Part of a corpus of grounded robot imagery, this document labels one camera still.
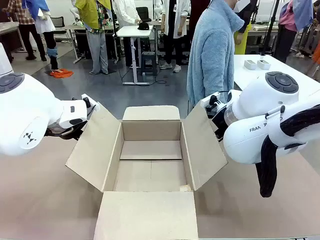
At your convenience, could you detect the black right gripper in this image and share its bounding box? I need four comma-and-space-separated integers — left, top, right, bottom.
211, 109, 227, 143

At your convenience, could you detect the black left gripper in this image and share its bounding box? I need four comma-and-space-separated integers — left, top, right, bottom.
44, 119, 88, 141

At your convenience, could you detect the brown cardboard box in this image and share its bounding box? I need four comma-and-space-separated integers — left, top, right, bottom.
65, 101, 229, 240

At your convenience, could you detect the orange cloth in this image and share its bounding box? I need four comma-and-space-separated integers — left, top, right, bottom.
48, 68, 75, 79

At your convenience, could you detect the small white box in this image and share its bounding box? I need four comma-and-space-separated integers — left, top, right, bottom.
256, 59, 272, 71
243, 59, 257, 71

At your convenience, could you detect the person in blue fleece jacket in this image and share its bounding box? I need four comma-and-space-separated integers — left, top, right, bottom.
186, 0, 251, 115

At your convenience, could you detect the grey plastic stool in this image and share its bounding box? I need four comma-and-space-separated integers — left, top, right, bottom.
140, 51, 159, 77

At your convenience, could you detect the mannequin in yellow vest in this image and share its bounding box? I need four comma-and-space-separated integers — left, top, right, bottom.
74, 0, 112, 75

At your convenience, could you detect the mannequin with blue cloth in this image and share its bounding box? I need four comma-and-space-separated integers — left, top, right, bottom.
21, 0, 60, 72

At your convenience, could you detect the person in white shirt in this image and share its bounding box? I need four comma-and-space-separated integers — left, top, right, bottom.
161, 0, 191, 74

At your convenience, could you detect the black stand pole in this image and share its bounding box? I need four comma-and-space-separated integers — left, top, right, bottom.
260, 0, 281, 60

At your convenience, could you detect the black mesh chair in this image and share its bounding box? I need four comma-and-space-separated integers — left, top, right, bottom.
49, 16, 67, 43

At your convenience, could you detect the person in plaid shirt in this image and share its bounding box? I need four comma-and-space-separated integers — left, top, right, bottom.
1, 0, 48, 62

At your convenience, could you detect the figure in pink and blue garments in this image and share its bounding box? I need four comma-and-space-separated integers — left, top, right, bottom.
273, 0, 315, 64

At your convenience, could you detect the white face mask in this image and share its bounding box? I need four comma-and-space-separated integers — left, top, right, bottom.
233, 0, 251, 12

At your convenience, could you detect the white standing desk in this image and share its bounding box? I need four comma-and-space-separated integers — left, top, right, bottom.
116, 24, 155, 86

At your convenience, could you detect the black office chair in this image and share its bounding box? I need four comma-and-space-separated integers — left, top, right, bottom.
135, 6, 153, 23

